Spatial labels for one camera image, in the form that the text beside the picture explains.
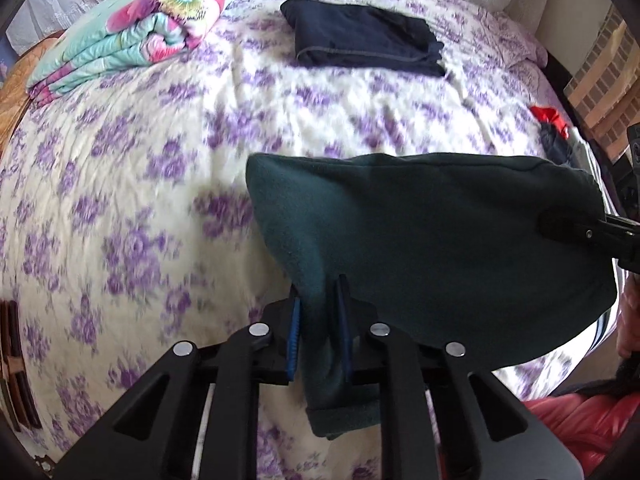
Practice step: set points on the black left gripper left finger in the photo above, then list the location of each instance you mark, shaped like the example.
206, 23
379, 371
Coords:
193, 406

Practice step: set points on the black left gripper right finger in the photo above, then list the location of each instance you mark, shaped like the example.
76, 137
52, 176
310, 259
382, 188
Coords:
442, 417

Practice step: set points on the dark green fleece pants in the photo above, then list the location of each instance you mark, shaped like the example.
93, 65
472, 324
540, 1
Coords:
446, 247

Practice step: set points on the person's right hand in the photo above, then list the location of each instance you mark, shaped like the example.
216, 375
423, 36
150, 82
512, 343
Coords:
628, 323

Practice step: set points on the dark striped clothes pile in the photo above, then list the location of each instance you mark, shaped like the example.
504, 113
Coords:
566, 147

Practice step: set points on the brick pattern curtain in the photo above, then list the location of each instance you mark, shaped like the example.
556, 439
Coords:
605, 90

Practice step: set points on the red cloth at bedside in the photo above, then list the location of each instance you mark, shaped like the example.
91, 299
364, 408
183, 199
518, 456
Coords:
551, 116

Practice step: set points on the tan brown cushion stack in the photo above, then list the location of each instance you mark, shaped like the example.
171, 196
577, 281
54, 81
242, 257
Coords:
15, 391

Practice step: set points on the purple floral bedsheet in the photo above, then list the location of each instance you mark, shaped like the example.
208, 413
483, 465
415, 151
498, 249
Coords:
125, 220

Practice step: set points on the folded navy blue pants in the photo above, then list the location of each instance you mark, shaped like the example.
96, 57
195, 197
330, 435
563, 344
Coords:
352, 36

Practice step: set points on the brown pillow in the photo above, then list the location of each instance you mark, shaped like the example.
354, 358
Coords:
14, 96

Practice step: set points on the colourful floral folded quilt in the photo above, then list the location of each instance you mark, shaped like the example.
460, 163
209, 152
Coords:
118, 35

